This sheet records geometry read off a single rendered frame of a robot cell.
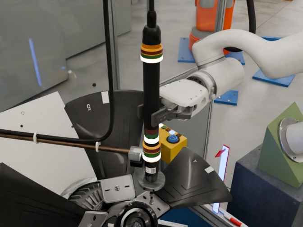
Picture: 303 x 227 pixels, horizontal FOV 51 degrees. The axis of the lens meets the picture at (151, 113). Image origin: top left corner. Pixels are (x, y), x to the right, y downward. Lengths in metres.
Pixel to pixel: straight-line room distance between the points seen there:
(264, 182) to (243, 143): 1.72
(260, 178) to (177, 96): 0.77
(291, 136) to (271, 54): 0.63
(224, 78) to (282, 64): 0.15
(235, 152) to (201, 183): 2.01
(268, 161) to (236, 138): 1.78
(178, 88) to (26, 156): 0.50
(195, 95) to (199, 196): 0.34
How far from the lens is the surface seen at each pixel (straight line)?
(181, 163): 1.01
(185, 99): 0.71
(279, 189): 1.38
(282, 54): 0.76
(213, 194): 0.98
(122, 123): 0.83
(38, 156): 1.01
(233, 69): 0.86
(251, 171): 1.41
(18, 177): 0.71
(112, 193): 0.85
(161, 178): 0.82
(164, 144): 1.26
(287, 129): 1.37
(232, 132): 3.22
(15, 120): 1.01
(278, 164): 1.37
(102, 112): 0.85
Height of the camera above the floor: 1.86
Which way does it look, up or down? 33 degrees down
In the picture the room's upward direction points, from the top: straight up
